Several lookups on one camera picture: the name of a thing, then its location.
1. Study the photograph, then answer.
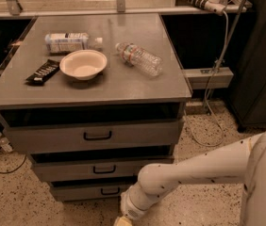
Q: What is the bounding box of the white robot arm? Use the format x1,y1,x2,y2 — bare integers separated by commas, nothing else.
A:
113,131,266,226

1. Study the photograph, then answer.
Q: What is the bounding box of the grey middle drawer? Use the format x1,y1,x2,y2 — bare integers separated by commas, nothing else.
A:
32,155,174,182

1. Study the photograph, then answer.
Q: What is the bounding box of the black snack bar wrapper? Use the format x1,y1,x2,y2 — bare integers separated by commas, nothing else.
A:
26,59,59,85

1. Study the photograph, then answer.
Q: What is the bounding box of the white labelled bottle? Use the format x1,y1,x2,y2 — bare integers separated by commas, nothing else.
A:
44,33,103,54

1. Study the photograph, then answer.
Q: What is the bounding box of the white cable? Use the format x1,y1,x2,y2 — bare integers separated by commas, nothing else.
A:
184,10,231,148

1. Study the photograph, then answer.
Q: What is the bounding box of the grey drawer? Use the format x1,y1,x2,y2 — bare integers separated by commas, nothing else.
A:
32,155,174,182
50,176,137,202
1,116,186,154

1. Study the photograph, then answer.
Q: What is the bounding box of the white paper bowl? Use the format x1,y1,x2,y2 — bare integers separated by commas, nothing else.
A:
59,50,108,80

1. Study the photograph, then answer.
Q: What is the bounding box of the clear plastic water bottle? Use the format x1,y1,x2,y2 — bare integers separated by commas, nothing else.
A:
115,42,162,77

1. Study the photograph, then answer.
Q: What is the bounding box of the grey back shelf frame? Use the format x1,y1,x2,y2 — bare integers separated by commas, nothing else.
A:
0,0,254,19

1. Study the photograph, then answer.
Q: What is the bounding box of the grey drawer cabinet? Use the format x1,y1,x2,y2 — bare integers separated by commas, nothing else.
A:
0,12,193,202

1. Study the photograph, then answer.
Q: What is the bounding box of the grey top drawer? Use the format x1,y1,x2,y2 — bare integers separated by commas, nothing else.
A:
1,116,186,154

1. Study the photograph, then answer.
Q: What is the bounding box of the white power strip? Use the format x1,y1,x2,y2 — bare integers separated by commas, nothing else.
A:
183,0,225,16

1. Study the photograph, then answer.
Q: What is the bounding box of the dark cabinet at right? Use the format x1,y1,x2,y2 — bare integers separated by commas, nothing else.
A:
227,0,266,132

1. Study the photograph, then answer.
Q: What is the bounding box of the grey bottom drawer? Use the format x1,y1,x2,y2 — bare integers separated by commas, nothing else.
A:
50,176,137,202

